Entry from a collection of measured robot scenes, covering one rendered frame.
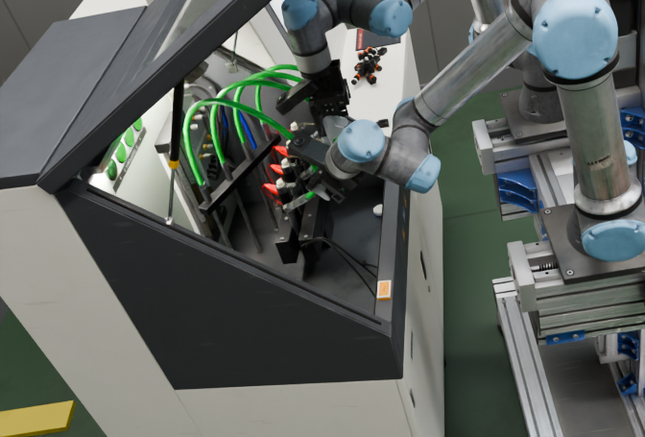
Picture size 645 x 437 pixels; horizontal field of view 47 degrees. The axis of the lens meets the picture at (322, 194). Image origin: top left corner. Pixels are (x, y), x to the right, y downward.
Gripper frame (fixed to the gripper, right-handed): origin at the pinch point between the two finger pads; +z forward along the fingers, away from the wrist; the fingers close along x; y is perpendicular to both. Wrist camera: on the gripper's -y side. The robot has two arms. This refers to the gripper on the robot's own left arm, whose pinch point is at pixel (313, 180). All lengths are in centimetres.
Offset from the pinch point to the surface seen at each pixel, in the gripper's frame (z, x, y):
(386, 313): 5.9, -11.9, 31.6
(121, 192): 9.2, -27.0, -31.3
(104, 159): -3.0, -26.0, -36.1
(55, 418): 162, -87, -20
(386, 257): 15.6, 1.6, 25.8
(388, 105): 47, 51, 4
